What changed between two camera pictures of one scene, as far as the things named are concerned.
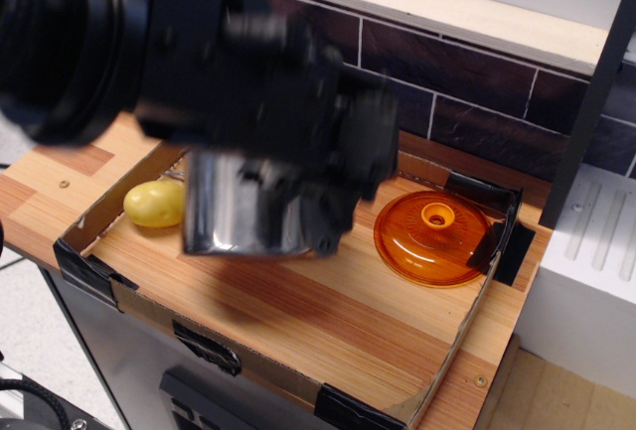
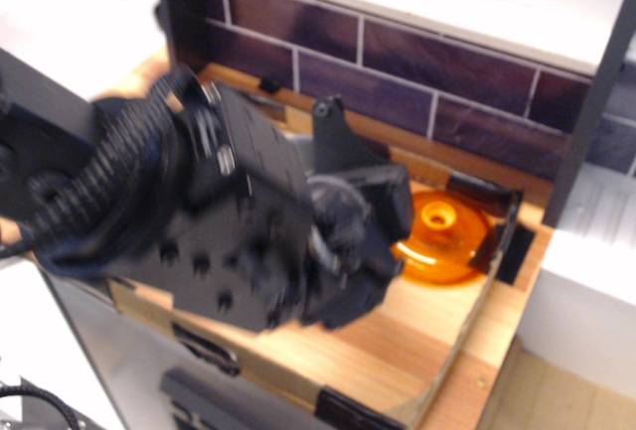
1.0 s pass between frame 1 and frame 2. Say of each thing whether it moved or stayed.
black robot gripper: moved
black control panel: stayed
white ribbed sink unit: stayed
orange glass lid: stayed
